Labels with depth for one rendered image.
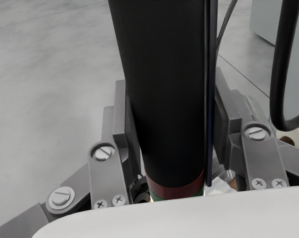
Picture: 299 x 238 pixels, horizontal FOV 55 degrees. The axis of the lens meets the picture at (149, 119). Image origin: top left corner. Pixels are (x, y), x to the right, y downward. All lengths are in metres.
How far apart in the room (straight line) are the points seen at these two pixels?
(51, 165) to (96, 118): 0.55
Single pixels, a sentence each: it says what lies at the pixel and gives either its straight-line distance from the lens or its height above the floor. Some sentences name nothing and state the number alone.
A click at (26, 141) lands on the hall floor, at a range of 2.57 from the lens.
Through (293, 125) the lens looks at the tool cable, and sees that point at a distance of 0.27.
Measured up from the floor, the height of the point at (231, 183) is 1.36.
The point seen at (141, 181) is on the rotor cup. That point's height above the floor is 1.23.
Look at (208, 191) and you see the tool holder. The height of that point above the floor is 1.36.
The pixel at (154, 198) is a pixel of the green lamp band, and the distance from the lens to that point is 0.17.
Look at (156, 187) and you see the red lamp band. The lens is 0.16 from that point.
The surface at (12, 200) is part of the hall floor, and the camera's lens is 2.21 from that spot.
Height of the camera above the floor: 1.57
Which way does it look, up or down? 41 degrees down
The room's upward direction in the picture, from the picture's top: 10 degrees counter-clockwise
